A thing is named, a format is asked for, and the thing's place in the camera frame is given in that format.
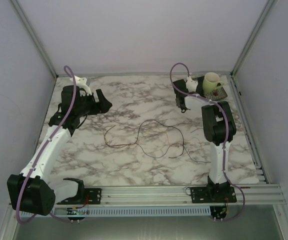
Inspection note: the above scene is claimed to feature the left controller board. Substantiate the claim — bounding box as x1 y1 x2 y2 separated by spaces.
66 207 89 223

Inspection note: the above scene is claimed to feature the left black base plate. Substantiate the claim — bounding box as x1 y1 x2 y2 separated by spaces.
80 187 102 205

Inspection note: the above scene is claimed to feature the aluminium corner post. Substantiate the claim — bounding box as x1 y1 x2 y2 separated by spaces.
9 0 58 80
230 0 278 78

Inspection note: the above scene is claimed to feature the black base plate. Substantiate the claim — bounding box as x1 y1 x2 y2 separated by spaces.
190 186 237 204
80 187 102 205

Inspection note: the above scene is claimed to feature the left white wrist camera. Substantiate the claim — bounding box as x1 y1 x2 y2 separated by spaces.
74 75 93 97

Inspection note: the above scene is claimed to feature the controller board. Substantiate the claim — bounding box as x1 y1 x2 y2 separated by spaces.
66 207 89 223
210 205 228 222

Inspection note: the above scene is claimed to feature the dark floral square plate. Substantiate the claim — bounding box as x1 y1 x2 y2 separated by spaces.
192 76 228 101

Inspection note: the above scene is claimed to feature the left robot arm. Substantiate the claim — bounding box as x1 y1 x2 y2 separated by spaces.
6 85 113 216

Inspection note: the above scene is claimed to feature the light green mug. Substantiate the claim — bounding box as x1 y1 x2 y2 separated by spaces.
202 72 224 94

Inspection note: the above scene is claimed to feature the right controller board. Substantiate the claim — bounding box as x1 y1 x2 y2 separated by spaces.
210 205 228 222

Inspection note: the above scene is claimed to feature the left aluminium corner post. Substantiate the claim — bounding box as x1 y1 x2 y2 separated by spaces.
9 0 58 80

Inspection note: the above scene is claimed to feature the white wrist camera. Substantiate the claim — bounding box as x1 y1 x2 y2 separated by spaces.
74 75 93 97
185 76 198 93

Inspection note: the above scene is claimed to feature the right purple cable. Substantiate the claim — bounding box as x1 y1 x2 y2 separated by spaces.
169 62 246 223

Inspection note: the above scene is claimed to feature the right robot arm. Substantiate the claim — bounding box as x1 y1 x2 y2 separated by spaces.
171 79 237 204

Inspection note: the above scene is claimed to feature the aluminium front rail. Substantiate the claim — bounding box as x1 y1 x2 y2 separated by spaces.
8 183 286 207

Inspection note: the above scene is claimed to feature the right aluminium corner post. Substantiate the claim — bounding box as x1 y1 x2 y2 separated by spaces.
230 0 278 78

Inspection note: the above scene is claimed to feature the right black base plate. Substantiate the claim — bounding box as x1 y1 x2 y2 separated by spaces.
190 186 237 204

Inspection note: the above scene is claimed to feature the grey slotted cable duct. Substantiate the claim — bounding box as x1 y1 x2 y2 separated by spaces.
20 206 213 218

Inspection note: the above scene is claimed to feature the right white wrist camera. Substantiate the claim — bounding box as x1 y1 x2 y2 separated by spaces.
185 76 198 93

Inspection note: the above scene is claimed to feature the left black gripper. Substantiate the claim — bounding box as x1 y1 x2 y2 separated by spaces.
75 88 112 117

